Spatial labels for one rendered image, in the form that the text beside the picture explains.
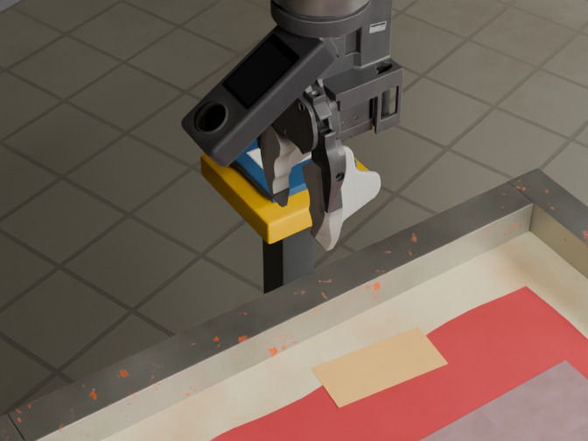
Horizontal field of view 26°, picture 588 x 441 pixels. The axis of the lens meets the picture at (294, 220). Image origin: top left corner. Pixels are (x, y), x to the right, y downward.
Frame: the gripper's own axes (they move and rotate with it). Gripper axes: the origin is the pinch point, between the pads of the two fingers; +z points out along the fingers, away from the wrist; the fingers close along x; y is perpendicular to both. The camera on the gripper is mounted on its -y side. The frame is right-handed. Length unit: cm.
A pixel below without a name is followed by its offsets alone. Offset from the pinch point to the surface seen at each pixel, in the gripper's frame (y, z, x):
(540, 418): 10.5, 12.7, -19.3
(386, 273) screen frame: 8.2, 9.2, -1.6
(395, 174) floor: 94, 109, 102
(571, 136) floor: 135, 109, 91
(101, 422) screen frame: -19.6, 10.4, -1.5
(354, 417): -1.8, 12.6, -10.9
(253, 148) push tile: 9.3, 11.2, 21.7
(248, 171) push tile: 7.1, 11.2, 19.0
